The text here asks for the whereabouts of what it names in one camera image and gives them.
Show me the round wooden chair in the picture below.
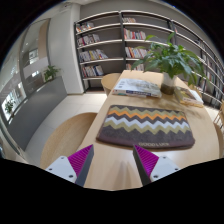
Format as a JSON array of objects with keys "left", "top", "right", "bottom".
[
  {"left": 214, "top": 123, "right": 224, "bottom": 158},
  {"left": 39, "top": 112, "right": 99, "bottom": 169},
  {"left": 100, "top": 72, "right": 122, "bottom": 98}
]

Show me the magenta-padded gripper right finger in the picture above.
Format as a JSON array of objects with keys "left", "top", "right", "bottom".
[{"left": 132, "top": 144, "right": 182, "bottom": 187}]

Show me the wooden slatted rack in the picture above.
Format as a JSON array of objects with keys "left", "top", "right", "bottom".
[{"left": 213, "top": 99, "right": 224, "bottom": 129}]

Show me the yellow-green book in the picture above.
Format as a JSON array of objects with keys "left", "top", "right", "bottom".
[{"left": 173, "top": 85, "right": 205, "bottom": 108}]

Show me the large white book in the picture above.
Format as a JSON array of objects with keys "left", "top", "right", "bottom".
[{"left": 111, "top": 78, "right": 163, "bottom": 99}]

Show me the green potted plant, white vase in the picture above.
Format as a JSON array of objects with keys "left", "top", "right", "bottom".
[{"left": 130, "top": 32, "right": 208, "bottom": 96}]

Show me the small green ledge plant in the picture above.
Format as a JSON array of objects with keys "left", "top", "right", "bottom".
[
  {"left": 43, "top": 65, "right": 63, "bottom": 83},
  {"left": 3, "top": 99, "right": 16, "bottom": 114}
]

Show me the dark bookshelf unit with books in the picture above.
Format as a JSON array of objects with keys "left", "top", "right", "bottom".
[{"left": 73, "top": 9, "right": 224, "bottom": 108}]

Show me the zigzag striped brown towel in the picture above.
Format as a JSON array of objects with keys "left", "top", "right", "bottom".
[{"left": 95, "top": 104, "right": 196, "bottom": 150}]

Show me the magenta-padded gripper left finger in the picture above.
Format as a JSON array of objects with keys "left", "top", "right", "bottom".
[{"left": 44, "top": 143, "right": 95, "bottom": 188}]

